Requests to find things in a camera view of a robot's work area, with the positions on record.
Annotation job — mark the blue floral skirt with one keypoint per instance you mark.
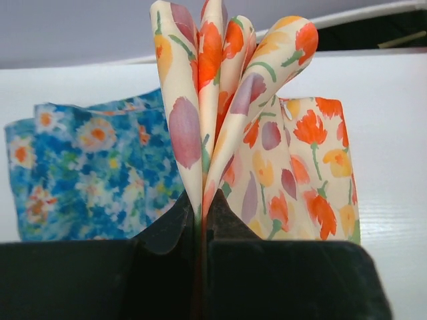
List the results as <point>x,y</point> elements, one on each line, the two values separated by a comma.
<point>106,171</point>

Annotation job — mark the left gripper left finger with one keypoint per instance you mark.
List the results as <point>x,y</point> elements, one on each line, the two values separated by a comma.
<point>149,276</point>

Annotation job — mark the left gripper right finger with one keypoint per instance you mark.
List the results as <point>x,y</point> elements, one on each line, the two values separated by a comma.
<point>252,278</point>

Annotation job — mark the orange floral skirt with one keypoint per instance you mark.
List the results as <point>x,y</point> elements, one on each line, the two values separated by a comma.
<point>283,164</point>

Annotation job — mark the white cable strip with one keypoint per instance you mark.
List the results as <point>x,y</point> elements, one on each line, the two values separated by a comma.
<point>263,14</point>

